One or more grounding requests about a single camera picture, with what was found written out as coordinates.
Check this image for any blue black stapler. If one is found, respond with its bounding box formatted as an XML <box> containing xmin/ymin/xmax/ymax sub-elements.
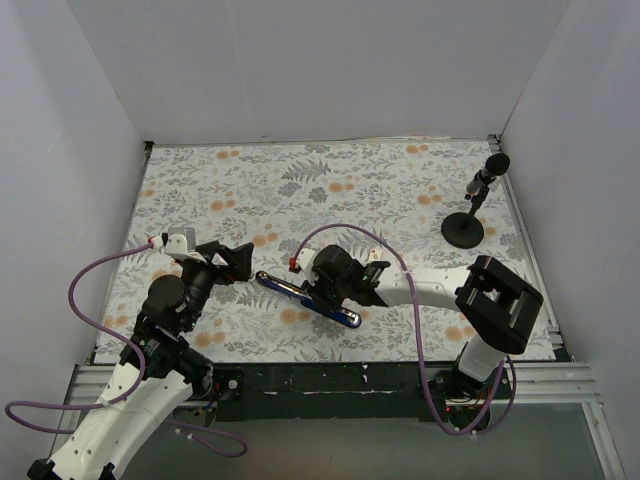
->
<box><xmin>256</xmin><ymin>271</ymin><xmax>362</xmax><ymax>329</ymax></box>

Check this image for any white staple box sleeve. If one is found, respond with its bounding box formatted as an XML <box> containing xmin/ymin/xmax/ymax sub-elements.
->
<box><xmin>368</xmin><ymin>248</ymin><xmax>384</xmax><ymax>262</ymax></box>

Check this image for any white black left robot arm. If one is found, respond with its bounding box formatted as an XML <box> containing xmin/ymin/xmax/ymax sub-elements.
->
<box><xmin>27</xmin><ymin>232</ymin><xmax>254</xmax><ymax>479</ymax></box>

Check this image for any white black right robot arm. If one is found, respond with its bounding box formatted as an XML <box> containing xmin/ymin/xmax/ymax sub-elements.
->
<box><xmin>290</xmin><ymin>245</ymin><xmax>543</xmax><ymax>398</ymax></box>

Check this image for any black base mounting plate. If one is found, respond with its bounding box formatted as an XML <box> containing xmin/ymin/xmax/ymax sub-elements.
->
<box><xmin>199</xmin><ymin>362</ymin><xmax>491</xmax><ymax>424</ymax></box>

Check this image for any black microphone on stand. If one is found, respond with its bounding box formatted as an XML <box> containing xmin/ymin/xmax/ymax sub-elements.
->
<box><xmin>441</xmin><ymin>152</ymin><xmax>511</xmax><ymax>250</ymax></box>

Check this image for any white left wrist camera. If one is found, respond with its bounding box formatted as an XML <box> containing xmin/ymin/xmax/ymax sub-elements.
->
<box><xmin>149</xmin><ymin>227</ymin><xmax>199</xmax><ymax>260</ymax></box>

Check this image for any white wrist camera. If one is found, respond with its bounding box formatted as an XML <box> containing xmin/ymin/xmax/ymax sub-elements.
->
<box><xmin>149</xmin><ymin>227</ymin><xmax>199</xmax><ymax>260</ymax></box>
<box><xmin>289</xmin><ymin>248</ymin><xmax>318</xmax><ymax>285</ymax></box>

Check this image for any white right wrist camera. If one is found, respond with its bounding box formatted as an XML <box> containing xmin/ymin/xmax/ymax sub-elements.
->
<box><xmin>289</xmin><ymin>248</ymin><xmax>318</xmax><ymax>285</ymax></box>

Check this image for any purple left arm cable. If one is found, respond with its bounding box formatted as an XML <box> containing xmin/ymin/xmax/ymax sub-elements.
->
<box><xmin>4</xmin><ymin>242</ymin><xmax>249</xmax><ymax>459</ymax></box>

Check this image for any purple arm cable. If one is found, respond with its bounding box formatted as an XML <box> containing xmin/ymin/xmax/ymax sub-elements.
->
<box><xmin>4</xmin><ymin>242</ymin><xmax>249</xmax><ymax>459</ymax></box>
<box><xmin>294</xmin><ymin>223</ymin><xmax>517</xmax><ymax>436</ymax></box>

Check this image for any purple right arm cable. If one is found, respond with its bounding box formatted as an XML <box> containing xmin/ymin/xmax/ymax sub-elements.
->
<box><xmin>294</xmin><ymin>223</ymin><xmax>517</xmax><ymax>436</ymax></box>

